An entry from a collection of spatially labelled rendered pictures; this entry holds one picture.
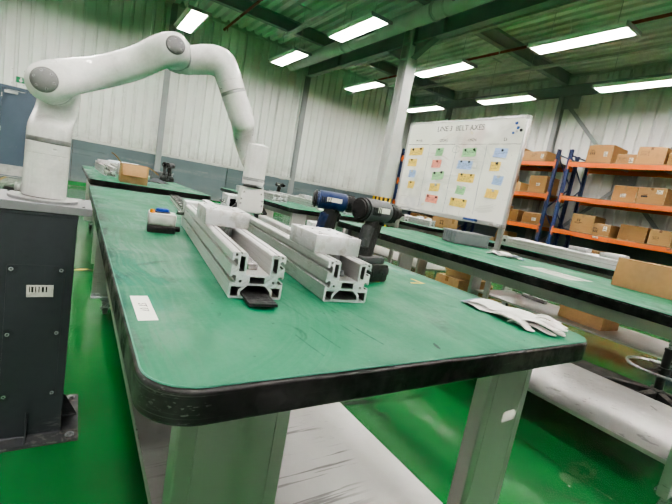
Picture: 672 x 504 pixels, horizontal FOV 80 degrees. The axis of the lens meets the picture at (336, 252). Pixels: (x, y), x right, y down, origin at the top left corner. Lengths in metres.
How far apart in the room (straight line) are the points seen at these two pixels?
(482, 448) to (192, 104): 12.36
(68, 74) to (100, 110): 11.01
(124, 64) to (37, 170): 0.43
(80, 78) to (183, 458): 1.22
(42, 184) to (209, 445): 1.15
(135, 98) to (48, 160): 11.11
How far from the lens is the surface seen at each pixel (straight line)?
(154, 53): 1.53
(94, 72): 1.56
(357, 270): 0.83
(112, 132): 12.49
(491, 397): 0.98
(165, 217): 1.34
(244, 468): 0.65
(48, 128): 1.57
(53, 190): 1.58
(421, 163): 4.67
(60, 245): 1.56
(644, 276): 2.55
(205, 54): 1.61
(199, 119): 12.86
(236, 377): 0.47
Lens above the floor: 1.00
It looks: 8 degrees down
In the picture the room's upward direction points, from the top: 10 degrees clockwise
